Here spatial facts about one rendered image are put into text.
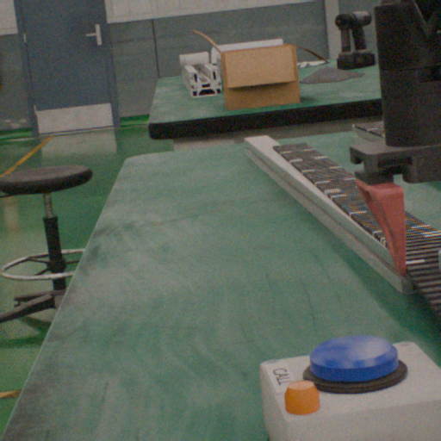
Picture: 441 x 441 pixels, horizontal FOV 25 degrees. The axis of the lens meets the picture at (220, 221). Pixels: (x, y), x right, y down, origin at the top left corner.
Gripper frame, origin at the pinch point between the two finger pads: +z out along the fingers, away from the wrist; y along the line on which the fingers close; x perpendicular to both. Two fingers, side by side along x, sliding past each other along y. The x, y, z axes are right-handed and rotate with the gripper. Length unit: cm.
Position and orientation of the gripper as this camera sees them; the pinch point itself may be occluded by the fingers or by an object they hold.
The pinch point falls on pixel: (433, 257)
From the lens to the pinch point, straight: 79.2
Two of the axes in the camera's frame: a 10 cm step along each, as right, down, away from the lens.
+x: -1.1, -1.8, 9.8
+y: 9.9, -1.4, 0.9
